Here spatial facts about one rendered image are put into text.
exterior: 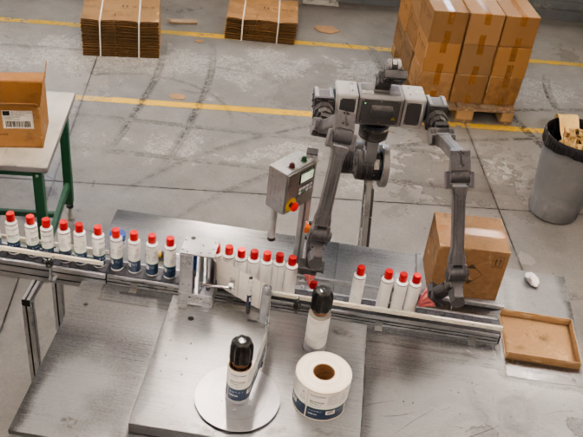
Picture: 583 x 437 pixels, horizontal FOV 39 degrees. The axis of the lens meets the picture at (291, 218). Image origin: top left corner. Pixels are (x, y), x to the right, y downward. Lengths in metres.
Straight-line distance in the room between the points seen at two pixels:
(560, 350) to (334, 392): 1.11
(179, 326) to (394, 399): 0.87
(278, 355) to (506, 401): 0.89
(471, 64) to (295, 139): 1.50
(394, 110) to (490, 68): 3.08
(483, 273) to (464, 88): 3.28
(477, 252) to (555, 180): 2.23
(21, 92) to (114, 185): 1.18
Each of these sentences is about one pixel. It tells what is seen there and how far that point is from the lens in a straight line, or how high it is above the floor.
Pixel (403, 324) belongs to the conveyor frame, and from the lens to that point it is 3.46.
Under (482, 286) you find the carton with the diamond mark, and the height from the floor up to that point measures 0.92.
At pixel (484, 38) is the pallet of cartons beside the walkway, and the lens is 6.55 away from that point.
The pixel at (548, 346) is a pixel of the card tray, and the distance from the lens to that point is 3.62.
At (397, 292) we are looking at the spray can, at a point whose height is 1.00.
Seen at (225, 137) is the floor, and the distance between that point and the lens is 6.12.
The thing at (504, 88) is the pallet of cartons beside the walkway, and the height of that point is 0.30.
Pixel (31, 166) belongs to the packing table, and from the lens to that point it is 4.39.
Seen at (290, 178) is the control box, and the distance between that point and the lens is 3.11.
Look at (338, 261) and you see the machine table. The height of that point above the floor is 0.83.
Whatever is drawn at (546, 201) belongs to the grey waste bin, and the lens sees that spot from 5.79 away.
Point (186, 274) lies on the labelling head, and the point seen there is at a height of 1.04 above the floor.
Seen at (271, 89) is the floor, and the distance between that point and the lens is 6.81.
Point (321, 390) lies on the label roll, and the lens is 2.91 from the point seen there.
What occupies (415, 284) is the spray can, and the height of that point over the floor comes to 1.05.
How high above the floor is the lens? 3.19
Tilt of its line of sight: 37 degrees down
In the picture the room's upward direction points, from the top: 7 degrees clockwise
